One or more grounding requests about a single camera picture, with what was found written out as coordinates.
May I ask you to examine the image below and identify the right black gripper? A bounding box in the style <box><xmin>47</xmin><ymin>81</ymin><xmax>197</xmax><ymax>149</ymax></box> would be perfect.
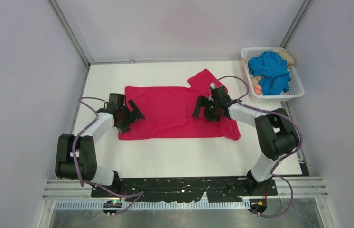
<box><xmin>192</xmin><ymin>95</ymin><xmax>221</xmax><ymax>123</ymax></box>

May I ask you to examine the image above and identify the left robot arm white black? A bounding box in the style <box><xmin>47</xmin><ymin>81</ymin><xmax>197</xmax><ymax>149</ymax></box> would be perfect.
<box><xmin>55</xmin><ymin>93</ymin><xmax>145</xmax><ymax>197</ymax></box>

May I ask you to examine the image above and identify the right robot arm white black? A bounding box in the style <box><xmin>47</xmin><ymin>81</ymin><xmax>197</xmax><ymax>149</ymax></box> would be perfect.
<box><xmin>192</xmin><ymin>86</ymin><xmax>302</xmax><ymax>195</ymax></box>

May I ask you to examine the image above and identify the salmon pink t shirt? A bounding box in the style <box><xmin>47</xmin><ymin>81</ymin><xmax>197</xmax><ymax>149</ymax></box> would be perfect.
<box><xmin>254</xmin><ymin>84</ymin><xmax>262</xmax><ymax>95</ymax></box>

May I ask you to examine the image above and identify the blue t shirt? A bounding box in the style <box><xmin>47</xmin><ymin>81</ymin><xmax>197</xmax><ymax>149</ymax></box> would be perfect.
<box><xmin>248</xmin><ymin>51</ymin><xmax>291</xmax><ymax>95</ymax></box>

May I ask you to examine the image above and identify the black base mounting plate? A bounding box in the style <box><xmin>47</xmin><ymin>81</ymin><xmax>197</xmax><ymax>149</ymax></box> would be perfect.
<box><xmin>91</xmin><ymin>176</ymin><xmax>278</xmax><ymax>203</ymax></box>

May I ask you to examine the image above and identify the beige t shirt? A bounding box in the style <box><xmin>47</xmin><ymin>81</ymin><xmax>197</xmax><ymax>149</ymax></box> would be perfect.
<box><xmin>241</xmin><ymin>47</ymin><xmax>295</xmax><ymax>89</ymax></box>

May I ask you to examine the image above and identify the white slotted cable duct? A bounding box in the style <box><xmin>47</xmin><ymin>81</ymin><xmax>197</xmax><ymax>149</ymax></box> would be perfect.
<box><xmin>54</xmin><ymin>199</ymin><xmax>250</xmax><ymax>210</ymax></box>

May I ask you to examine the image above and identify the aluminium frame rail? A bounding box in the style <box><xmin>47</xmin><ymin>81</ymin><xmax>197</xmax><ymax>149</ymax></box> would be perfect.
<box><xmin>42</xmin><ymin>176</ymin><xmax>328</xmax><ymax>200</ymax></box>

